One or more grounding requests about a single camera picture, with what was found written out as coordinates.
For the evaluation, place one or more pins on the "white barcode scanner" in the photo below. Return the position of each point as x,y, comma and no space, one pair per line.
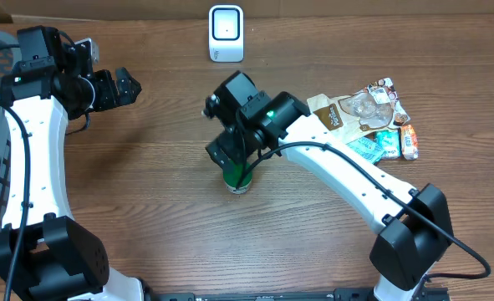
226,33

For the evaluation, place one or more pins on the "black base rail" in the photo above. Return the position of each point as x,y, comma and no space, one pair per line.
271,297

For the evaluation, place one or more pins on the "teal tissue pack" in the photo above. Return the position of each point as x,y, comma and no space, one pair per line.
389,141

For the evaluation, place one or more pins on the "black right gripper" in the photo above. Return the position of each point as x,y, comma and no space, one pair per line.
231,145

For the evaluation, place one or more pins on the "teal snack packet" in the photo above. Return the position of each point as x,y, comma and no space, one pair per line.
368,149

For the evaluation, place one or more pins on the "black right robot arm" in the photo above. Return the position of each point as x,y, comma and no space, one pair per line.
412,227

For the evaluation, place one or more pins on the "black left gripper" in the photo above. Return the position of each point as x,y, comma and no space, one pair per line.
110,95

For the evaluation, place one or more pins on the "green lid white jar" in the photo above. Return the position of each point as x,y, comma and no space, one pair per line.
235,181

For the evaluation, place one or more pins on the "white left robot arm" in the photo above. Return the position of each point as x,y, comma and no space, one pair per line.
44,253

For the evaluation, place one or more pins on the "orange snack packet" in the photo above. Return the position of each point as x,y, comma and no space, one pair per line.
409,143

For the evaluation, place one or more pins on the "beige brown snack pouch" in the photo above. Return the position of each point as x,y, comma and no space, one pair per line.
375,107

